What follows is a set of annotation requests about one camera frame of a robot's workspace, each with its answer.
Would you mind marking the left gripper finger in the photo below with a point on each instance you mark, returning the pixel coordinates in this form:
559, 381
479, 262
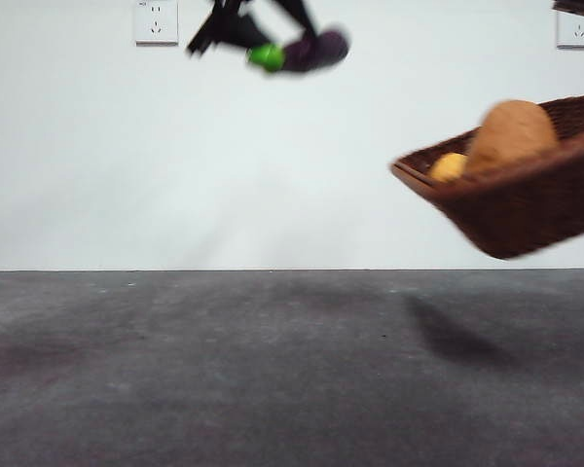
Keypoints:
299, 14
238, 29

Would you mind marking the purple eggplant with green stem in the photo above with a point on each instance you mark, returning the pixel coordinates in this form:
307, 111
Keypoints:
316, 51

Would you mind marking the yellow corn cob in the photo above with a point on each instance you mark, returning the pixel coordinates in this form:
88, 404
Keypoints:
448, 168

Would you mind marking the brown potato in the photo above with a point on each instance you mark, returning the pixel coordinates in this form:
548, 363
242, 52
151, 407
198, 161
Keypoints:
511, 136

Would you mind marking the brown woven wicker basket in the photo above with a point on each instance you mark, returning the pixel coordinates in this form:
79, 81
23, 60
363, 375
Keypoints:
540, 209

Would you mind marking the white wall socket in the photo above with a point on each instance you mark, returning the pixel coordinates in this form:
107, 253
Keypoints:
156, 24
574, 31

